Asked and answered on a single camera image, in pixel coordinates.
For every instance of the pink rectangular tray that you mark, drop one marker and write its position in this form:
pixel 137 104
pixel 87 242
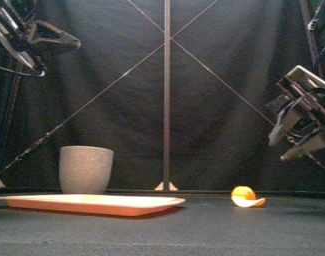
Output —
pixel 93 202

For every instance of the vertical metal frame pole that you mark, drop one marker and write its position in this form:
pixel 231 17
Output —
pixel 167 100

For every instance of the black cloth backdrop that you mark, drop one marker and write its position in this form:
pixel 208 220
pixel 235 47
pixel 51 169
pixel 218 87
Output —
pixel 200 133

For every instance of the thin diagonal brace rod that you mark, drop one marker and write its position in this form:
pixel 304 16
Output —
pixel 93 100
pixel 214 71

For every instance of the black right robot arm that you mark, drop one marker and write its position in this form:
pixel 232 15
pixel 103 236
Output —
pixel 319 30

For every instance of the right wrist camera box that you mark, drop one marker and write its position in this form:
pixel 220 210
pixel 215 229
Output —
pixel 310 81

